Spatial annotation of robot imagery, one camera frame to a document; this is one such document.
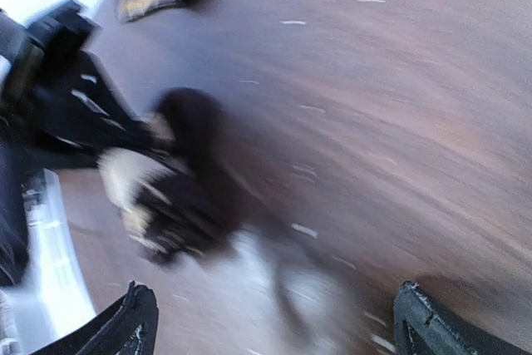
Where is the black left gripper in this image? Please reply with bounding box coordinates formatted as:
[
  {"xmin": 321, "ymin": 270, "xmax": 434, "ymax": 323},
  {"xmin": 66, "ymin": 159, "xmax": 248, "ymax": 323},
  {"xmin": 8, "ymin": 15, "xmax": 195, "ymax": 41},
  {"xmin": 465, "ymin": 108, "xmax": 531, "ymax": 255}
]
[{"xmin": 1, "ymin": 0, "xmax": 162, "ymax": 164}]

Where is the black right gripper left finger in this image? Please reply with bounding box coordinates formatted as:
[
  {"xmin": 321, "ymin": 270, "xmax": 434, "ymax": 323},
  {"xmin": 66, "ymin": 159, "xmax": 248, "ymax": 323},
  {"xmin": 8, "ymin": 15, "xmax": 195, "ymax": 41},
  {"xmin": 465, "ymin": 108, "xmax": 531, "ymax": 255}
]
[{"xmin": 36, "ymin": 281, "xmax": 159, "ymax": 355}]

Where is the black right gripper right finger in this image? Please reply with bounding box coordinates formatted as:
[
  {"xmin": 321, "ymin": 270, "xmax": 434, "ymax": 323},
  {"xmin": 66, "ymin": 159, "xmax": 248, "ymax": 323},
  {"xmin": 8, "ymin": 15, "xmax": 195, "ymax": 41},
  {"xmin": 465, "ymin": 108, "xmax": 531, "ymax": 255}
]
[{"xmin": 393, "ymin": 281, "xmax": 526, "ymax": 355}]

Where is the aluminium front rail frame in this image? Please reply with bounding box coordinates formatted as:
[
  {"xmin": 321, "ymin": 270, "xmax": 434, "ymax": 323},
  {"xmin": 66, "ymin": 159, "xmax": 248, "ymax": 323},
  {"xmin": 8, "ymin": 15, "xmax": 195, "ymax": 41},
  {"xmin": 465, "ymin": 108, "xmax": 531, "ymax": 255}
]
[{"xmin": 8, "ymin": 170, "xmax": 96, "ymax": 354}]

